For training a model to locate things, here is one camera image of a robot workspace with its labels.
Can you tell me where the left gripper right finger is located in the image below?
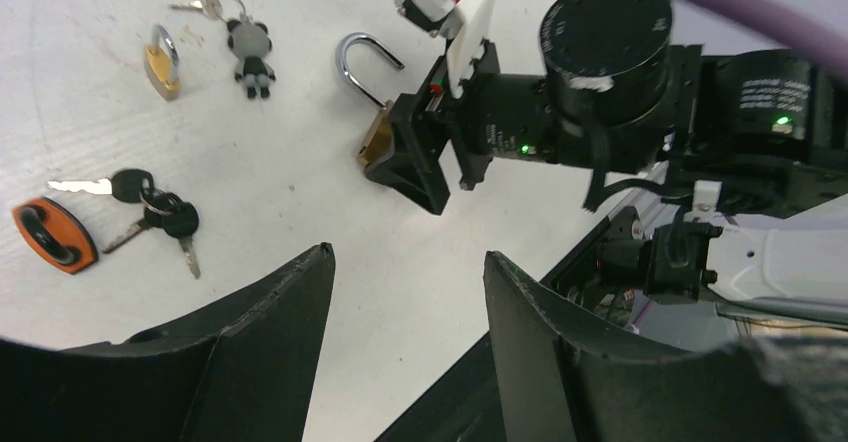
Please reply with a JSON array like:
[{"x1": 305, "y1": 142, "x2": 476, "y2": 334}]
[{"x1": 483, "y1": 252, "x2": 847, "y2": 441}]

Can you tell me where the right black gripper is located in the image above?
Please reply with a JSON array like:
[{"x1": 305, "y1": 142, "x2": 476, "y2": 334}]
[{"x1": 365, "y1": 56, "x2": 499, "y2": 215}]

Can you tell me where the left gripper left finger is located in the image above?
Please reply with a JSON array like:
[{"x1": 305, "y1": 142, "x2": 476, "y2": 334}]
[{"x1": 1, "y1": 243, "x2": 336, "y2": 441}]

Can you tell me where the large brass padlock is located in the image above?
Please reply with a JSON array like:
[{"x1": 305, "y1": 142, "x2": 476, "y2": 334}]
[{"x1": 334, "y1": 32, "x2": 405, "y2": 168}]

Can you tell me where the black key bunch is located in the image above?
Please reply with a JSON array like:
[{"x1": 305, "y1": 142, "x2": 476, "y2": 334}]
[{"x1": 46, "y1": 168, "x2": 201, "y2": 279}]

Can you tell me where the small brass padlock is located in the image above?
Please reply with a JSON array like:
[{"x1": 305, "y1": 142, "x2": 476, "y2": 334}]
[{"x1": 144, "y1": 24, "x2": 181, "y2": 101}]

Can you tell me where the orange black padlock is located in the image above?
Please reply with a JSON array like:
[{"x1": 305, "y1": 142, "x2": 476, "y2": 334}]
[{"x1": 11, "y1": 197, "x2": 99, "y2": 275}]

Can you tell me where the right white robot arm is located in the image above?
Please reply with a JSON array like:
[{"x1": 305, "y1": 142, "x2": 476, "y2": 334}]
[{"x1": 358, "y1": 0, "x2": 847, "y2": 327}]

